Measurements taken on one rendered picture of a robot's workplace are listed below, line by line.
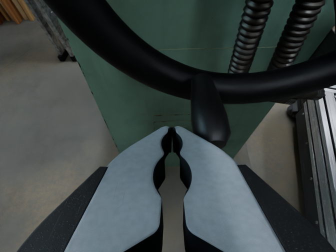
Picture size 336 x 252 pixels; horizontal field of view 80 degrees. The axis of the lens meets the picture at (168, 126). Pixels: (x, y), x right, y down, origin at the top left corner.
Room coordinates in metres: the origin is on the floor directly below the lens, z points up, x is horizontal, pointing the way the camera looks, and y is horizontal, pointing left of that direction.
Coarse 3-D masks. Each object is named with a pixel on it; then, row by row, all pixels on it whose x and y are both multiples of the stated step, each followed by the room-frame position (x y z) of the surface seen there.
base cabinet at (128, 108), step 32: (128, 0) 0.29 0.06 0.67; (160, 0) 0.30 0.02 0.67; (192, 0) 0.30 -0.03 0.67; (224, 0) 0.31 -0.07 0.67; (288, 0) 0.31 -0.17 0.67; (64, 32) 0.29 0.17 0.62; (160, 32) 0.30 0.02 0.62; (192, 32) 0.30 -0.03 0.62; (224, 32) 0.31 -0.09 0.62; (320, 32) 0.32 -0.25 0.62; (96, 64) 0.29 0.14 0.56; (192, 64) 0.30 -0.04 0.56; (224, 64) 0.31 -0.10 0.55; (256, 64) 0.31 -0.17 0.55; (96, 96) 0.28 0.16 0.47; (128, 96) 0.29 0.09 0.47; (160, 96) 0.29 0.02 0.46; (128, 128) 0.29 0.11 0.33
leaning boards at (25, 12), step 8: (0, 0) 1.26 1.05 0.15; (8, 0) 1.31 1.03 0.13; (16, 0) 1.32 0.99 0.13; (0, 8) 1.30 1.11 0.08; (8, 8) 1.26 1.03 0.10; (16, 8) 1.33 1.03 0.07; (24, 8) 1.31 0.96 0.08; (0, 16) 1.29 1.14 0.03; (8, 16) 1.31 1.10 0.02; (16, 16) 1.28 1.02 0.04; (24, 16) 1.32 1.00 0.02; (32, 16) 1.32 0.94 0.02
